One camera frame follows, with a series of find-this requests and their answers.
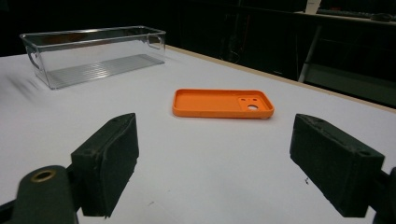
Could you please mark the orange phone case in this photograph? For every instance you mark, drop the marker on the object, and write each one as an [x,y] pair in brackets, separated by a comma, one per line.
[205,104]

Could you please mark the white-legged desk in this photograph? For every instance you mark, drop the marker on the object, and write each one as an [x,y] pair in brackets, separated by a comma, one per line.
[309,53]

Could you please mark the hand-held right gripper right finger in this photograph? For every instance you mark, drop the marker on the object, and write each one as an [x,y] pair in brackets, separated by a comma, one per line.
[336,165]

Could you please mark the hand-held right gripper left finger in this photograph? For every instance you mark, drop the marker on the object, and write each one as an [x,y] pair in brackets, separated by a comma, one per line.
[106,161]

